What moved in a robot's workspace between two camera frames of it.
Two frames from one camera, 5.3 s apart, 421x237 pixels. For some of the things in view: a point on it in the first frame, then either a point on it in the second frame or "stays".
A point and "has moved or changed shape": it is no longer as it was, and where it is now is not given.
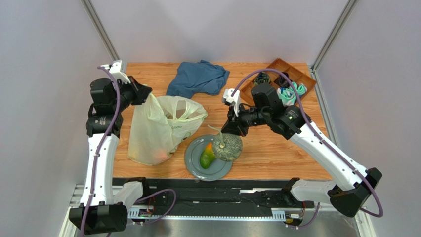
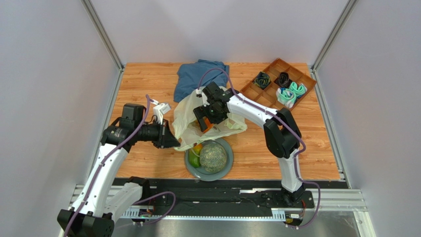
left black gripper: [140, 92] → [165, 138]
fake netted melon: [227, 147] → [213, 158]
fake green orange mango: [207, 156] → [194, 154]
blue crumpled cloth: [200, 77] stays
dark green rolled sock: [262, 77] stays
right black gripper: [237, 122] → [208, 110]
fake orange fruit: [161, 155] → [208, 124]
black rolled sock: [281, 81] stays
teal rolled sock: [301, 90] stays
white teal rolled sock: [287, 97] stays
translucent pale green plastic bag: [159, 124] has moved or changed shape
